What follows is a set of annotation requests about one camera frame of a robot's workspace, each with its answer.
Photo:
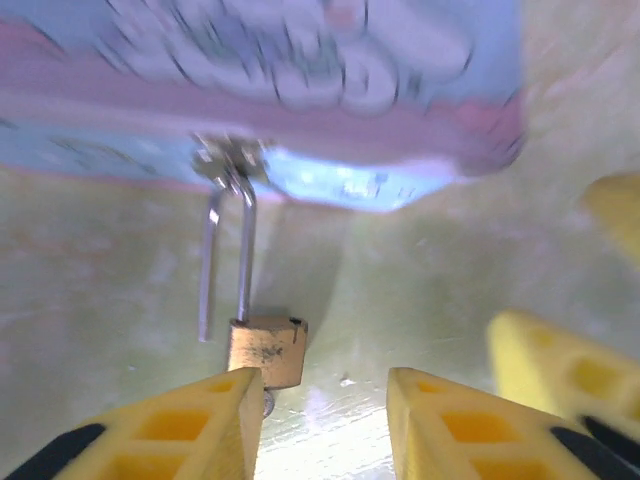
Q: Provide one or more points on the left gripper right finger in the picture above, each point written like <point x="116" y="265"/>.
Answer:
<point x="475" y="440"/>

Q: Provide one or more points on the cartoon dog tin box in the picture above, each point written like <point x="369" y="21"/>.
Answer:
<point x="300" y="60"/>

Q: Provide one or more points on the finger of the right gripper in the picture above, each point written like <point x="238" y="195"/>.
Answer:
<point x="622" y="210"/>
<point x="560" y="365"/>

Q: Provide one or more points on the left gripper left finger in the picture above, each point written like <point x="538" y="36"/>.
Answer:
<point x="200" y="430"/>

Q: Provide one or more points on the brass padlock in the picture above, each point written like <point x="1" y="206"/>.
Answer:
<point x="270" y="350"/>

